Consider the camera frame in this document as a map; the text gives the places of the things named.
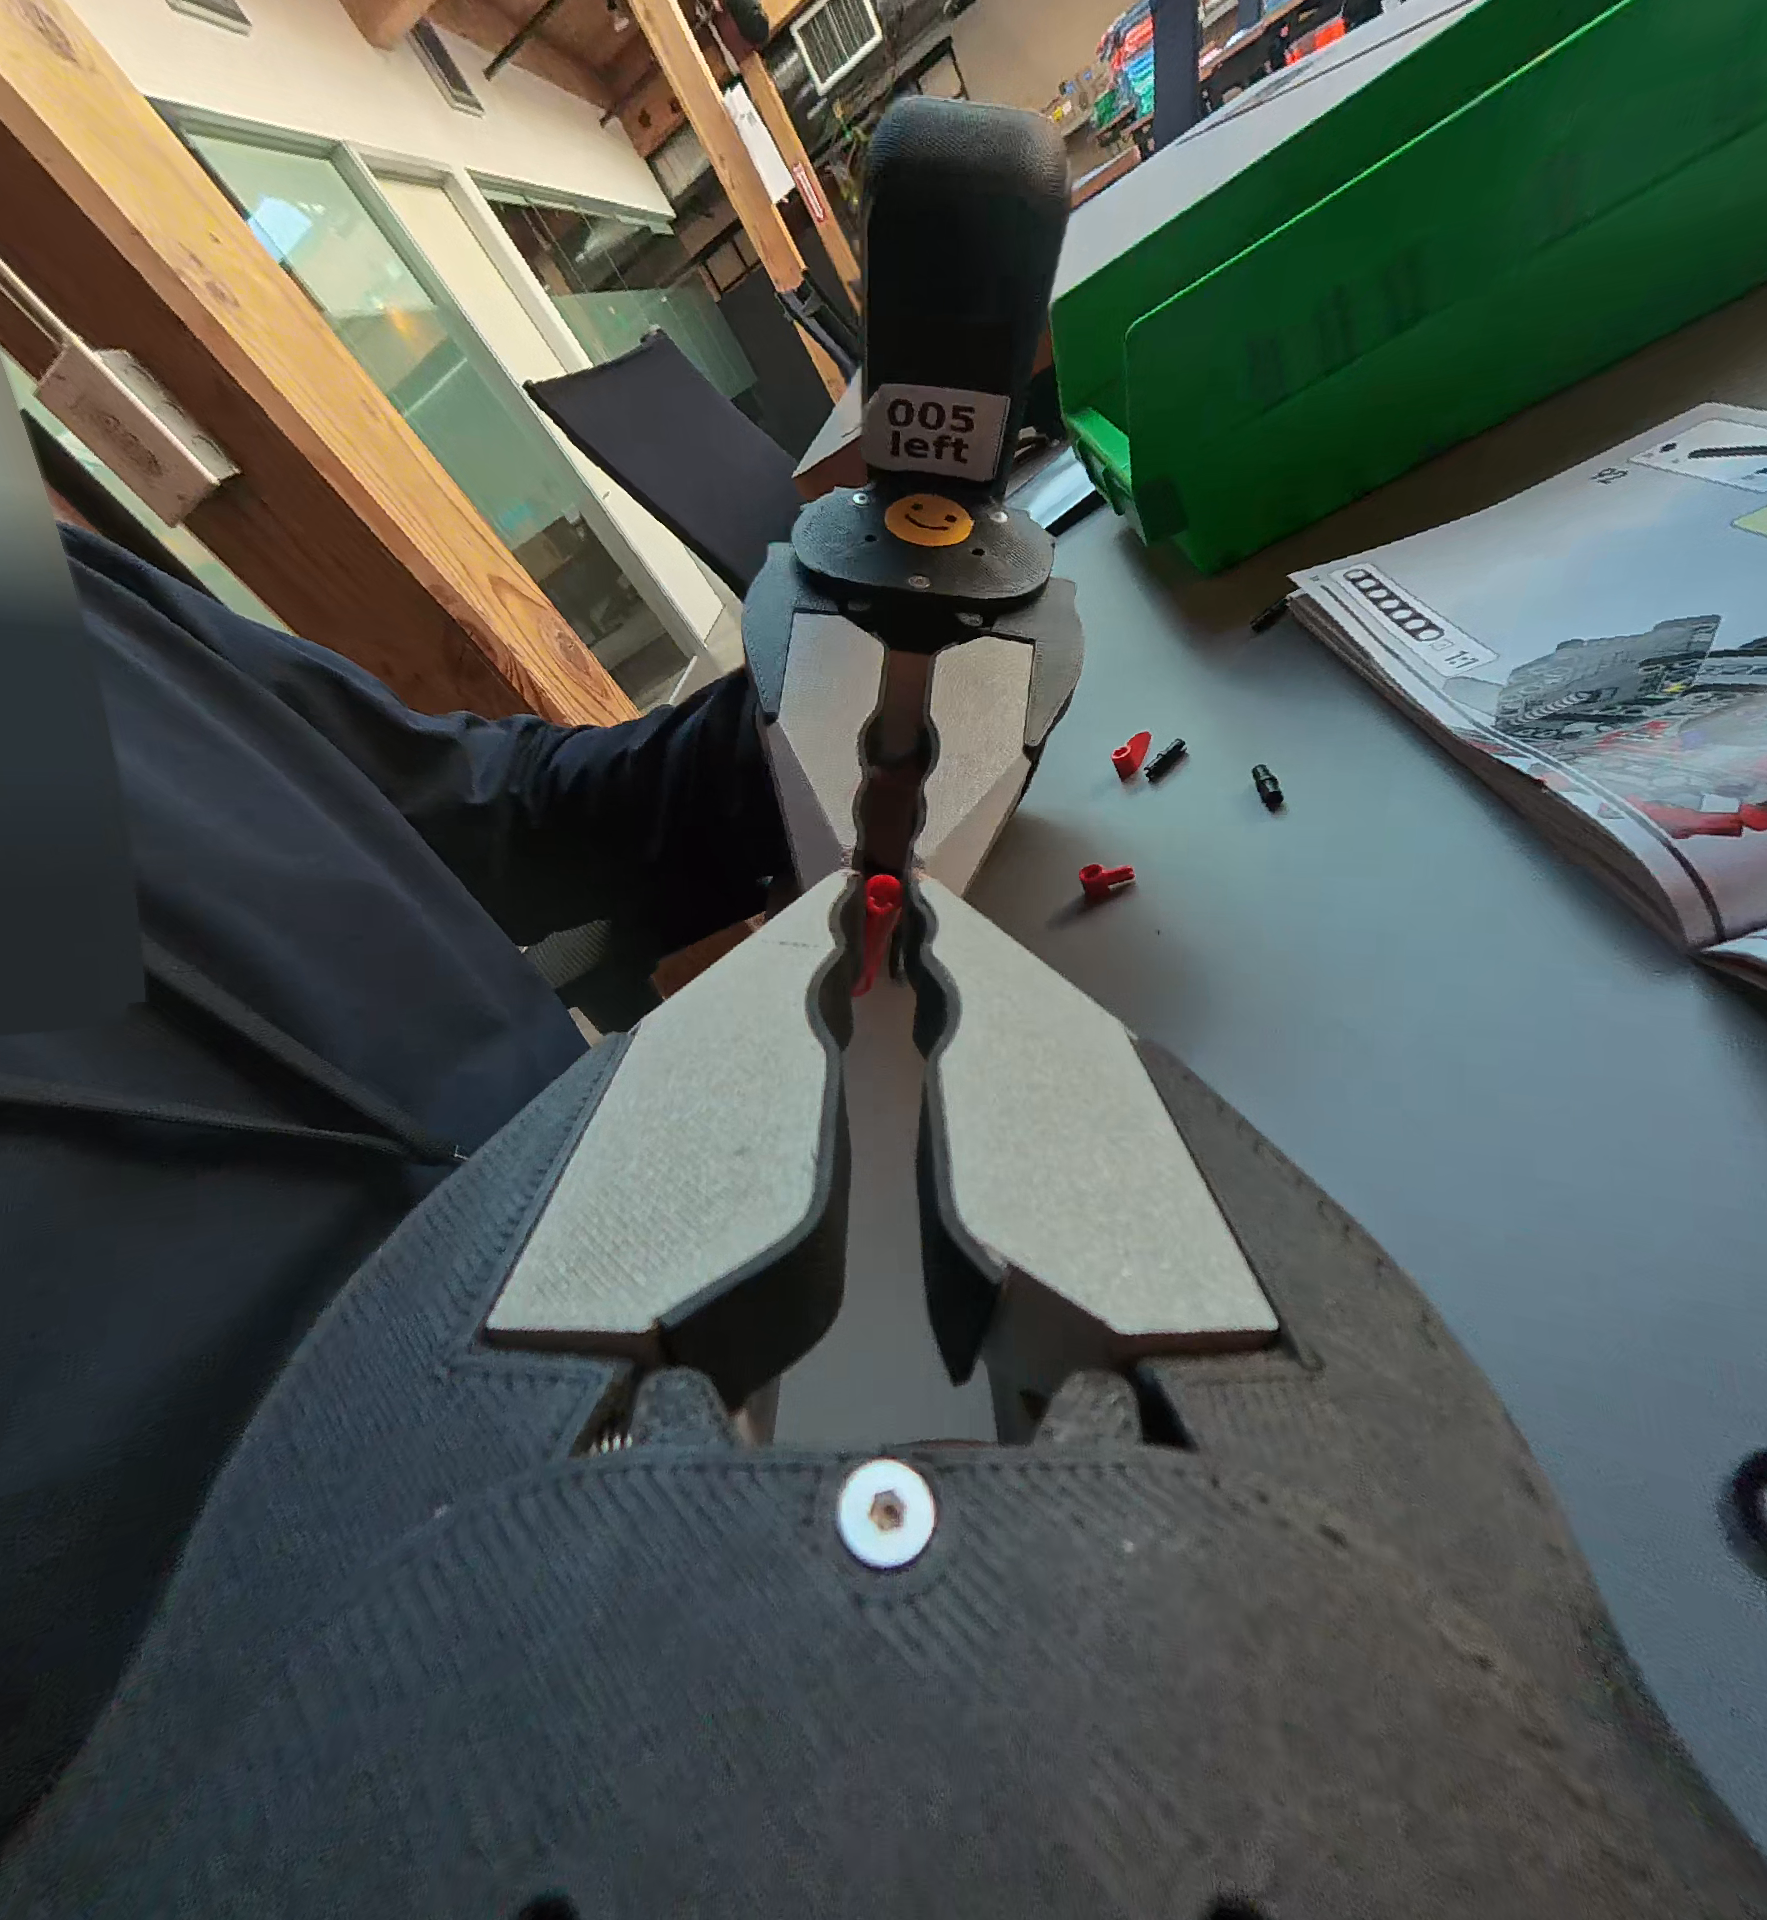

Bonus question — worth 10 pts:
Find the person's dark navy clothing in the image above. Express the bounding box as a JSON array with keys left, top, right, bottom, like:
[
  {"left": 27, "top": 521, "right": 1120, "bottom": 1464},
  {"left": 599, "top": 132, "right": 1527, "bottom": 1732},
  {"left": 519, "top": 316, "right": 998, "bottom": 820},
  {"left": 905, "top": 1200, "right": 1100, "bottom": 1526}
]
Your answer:
[{"left": 0, "top": 524, "right": 599, "bottom": 1920}]

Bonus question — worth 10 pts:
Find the shelf of colourful goods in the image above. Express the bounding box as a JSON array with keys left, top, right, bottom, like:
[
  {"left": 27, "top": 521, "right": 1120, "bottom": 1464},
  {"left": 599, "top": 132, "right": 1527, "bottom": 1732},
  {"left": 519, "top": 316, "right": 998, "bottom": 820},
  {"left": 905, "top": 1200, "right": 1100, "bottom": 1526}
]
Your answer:
[{"left": 1094, "top": 0, "right": 1427, "bottom": 152}]

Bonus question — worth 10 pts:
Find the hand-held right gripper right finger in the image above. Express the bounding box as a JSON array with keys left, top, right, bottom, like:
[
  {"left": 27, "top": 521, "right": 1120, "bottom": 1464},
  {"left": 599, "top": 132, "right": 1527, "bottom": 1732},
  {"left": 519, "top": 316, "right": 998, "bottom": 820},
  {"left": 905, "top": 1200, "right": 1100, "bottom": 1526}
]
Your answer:
[{"left": 896, "top": 876, "right": 1285, "bottom": 1435}]

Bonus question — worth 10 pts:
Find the green plastic bin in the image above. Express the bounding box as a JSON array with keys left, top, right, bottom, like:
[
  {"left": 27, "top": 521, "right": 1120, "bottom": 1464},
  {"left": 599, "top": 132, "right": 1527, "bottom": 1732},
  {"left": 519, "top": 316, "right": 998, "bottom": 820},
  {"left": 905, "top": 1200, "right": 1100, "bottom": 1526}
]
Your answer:
[{"left": 1048, "top": 0, "right": 1767, "bottom": 576}]

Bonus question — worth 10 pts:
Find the red lego claw assembly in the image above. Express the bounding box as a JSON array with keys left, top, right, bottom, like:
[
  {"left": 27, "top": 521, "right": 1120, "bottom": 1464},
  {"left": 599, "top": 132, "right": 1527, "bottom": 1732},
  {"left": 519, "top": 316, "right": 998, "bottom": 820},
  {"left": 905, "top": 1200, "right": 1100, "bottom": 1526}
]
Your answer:
[{"left": 850, "top": 876, "right": 908, "bottom": 998}]

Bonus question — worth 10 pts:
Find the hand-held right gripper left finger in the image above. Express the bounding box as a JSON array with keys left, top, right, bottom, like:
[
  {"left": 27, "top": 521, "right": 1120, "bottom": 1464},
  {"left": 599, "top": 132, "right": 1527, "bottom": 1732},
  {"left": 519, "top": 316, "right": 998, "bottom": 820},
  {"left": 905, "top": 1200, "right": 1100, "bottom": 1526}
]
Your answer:
[{"left": 483, "top": 870, "right": 866, "bottom": 1409}]

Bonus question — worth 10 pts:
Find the person's left forearm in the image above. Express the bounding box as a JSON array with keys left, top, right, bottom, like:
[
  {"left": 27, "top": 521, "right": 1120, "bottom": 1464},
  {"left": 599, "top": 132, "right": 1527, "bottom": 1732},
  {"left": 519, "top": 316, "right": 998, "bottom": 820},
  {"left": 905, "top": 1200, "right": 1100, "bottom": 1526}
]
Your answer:
[{"left": 420, "top": 665, "right": 803, "bottom": 962}]

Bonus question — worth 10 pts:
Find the wooden beam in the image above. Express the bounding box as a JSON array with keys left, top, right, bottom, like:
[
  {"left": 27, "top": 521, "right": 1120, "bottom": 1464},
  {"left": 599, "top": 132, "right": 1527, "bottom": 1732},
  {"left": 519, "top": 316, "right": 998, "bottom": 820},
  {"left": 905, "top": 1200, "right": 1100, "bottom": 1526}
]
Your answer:
[{"left": 628, "top": 0, "right": 855, "bottom": 393}]

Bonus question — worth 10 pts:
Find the grey electrical box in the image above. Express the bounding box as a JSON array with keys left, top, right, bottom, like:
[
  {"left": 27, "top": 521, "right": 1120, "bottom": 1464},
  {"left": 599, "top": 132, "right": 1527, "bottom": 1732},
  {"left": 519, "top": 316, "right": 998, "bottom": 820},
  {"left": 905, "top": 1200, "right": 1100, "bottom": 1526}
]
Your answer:
[{"left": 36, "top": 348, "right": 242, "bottom": 527}]

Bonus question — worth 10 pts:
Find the lego instruction booklet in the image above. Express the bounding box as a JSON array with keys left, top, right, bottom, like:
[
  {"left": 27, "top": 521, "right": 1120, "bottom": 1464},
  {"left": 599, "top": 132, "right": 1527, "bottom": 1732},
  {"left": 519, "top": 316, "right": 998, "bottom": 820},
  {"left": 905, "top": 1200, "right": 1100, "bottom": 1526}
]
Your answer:
[{"left": 1289, "top": 401, "right": 1767, "bottom": 1036}]

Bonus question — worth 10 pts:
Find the white air vent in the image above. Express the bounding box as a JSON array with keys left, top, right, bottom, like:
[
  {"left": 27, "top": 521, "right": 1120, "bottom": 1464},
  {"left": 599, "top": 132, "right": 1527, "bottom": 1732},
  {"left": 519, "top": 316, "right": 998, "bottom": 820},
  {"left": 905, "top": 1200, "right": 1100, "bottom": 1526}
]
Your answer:
[{"left": 787, "top": 0, "right": 886, "bottom": 92}]

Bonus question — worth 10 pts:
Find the dark fabric chair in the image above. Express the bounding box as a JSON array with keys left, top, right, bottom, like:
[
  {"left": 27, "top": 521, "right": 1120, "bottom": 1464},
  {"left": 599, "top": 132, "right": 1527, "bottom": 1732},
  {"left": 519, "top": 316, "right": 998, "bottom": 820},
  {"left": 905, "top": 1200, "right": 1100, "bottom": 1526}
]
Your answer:
[{"left": 523, "top": 330, "right": 810, "bottom": 603}]

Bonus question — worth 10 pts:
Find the wooden post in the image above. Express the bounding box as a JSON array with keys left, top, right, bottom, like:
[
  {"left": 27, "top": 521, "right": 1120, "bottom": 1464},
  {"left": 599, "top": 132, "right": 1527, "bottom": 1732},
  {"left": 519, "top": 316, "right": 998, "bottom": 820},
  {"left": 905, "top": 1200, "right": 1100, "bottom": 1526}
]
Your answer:
[{"left": 0, "top": 0, "right": 638, "bottom": 729}]

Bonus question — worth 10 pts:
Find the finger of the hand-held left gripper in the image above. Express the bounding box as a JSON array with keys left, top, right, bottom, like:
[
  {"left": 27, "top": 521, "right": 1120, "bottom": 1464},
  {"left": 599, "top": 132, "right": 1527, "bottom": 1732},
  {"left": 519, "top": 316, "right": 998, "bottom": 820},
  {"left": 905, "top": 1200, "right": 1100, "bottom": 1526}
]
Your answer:
[
  {"left": 905, "top": 635, "right": 1051, "bottom": 896},
  {"left": 756, "top": 609, "right": 894, "bottom": 890}
]

